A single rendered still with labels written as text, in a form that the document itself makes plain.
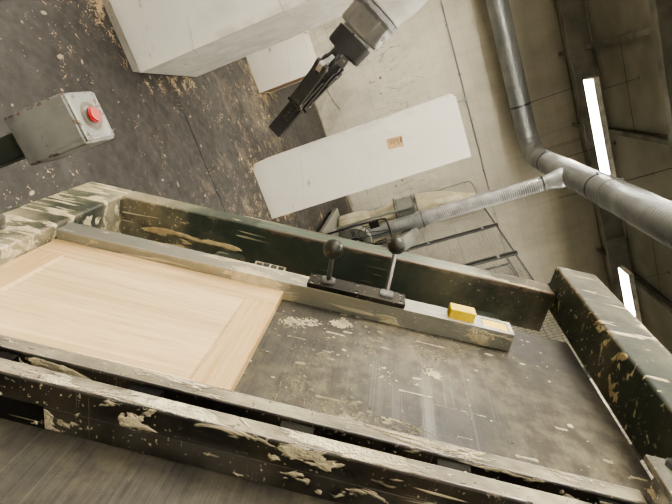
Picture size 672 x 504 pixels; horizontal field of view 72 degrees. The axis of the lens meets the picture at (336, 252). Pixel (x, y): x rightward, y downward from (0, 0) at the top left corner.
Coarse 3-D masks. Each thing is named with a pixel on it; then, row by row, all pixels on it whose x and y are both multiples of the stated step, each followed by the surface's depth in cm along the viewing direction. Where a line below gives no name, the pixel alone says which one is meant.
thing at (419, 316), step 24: (72, 240) 96; (96, 240) 95; (120, 240) 96; (144, 240) 98; (168, 264) 95; (192, 264) 94; (216, 264) 94; (240, 264) 96; (288, 288) 93; (312, 288) 92; (360, 312) 93; (384, 312) 92; (408, 312) 92; (432, 312) 93; (456, 336) 92; (480, 336) 91; (504, 336) 91
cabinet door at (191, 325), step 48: (0, 288) 76; (48, 288) 79; (96, 288) 82; (144, 288) 85; (192, 288) 88; (240, 288) 91; (48, 336) 68; (96, 336) 70; (144, 336) 72; (192, 336) 74; (240, 336) 76
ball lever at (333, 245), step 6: (330, 240) 85; (336, 240) 85; (324, 246) 85; (330, 246) 84; (336, 246) 85; (342, 246) 86; (324, 252) 86; (330, 252) 85; (336, 252) 85; (342, 252) 86; (330, 258) 86; (336, 258) 86; (330, 264) 89; (330, 270) 91; (324, 276) 94; (330, 276) 92; (324, 282) 93; (330, 282) 93
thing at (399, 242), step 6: (390, 240) 94; (396, 240) 93; (402, 240) 94; (390, 246) 94; (396, 246) 93; (402, 246) 93; (396, 252) 94; (402, 252) 94; (390, 264) 94; (390, 270) 94; (390, 276) 94; (390, 282) 94; (384, 294) 93; (390, 294) 93
